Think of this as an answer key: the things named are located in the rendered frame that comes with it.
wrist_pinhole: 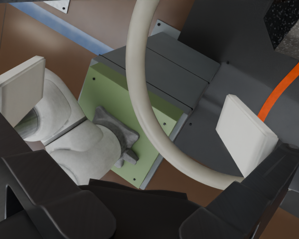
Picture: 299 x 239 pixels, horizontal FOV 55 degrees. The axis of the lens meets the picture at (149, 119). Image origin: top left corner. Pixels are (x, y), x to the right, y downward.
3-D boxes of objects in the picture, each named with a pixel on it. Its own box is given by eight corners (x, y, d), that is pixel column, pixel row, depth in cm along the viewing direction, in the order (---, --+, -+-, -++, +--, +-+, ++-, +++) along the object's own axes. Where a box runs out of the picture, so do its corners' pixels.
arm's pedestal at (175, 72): (192, 127, 187) (149, 206, 119) (127, 89, 193) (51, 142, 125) (233, 60, 162) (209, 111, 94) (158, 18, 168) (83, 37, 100)
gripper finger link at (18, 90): (-1, 144, 14) (-17, 141, 14) (42, 98, 20) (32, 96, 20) (0, 86, 13) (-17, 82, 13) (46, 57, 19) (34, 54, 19)
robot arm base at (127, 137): (129, 174, 107) (122, 182, 102) (83, 139, 110) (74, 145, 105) (150, 142, 97) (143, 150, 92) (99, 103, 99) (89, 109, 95)
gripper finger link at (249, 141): (266, 135, 14) (280, 137, 14) (227, 93, 21) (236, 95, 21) (246, 184, 16) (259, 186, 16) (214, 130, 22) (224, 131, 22)
